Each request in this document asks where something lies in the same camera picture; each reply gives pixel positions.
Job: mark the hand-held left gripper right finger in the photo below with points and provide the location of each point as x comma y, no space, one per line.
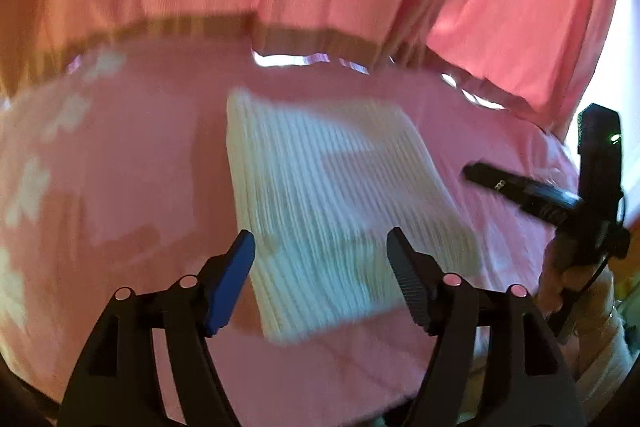
407,278

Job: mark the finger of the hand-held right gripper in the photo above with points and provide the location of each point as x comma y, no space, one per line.
515,192

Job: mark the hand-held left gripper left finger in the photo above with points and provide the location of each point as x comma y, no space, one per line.
230,282

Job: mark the white red black knit sweater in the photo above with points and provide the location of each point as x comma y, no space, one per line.
325,207

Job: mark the person's right forearm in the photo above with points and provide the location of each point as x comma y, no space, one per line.
602,357

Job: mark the person's right hand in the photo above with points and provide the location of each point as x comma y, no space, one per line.
580,287

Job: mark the pink bed sheet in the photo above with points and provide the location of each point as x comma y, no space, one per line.
140,167

